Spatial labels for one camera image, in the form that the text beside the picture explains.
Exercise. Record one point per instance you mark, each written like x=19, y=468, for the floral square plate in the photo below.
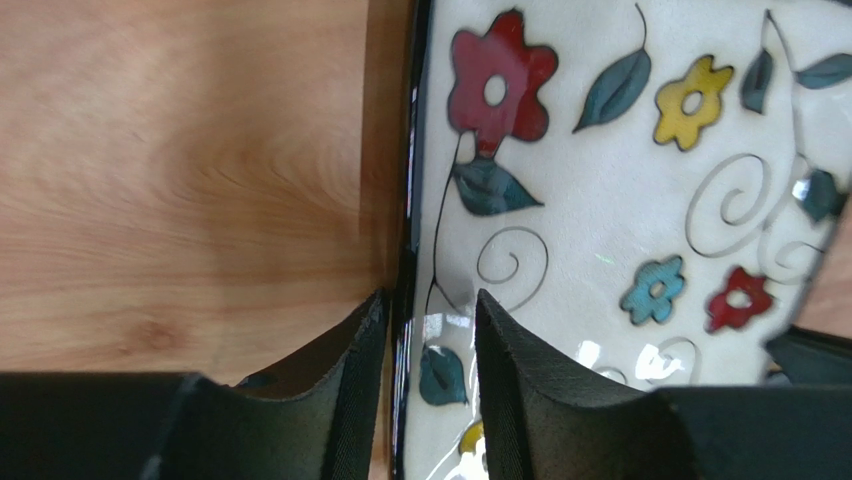
x=648, y=186

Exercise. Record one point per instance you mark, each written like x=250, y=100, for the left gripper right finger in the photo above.
x=548, y=417

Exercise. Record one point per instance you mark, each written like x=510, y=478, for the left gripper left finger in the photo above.
x=311, y=415

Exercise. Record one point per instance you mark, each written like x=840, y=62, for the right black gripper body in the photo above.
x=810, y=357

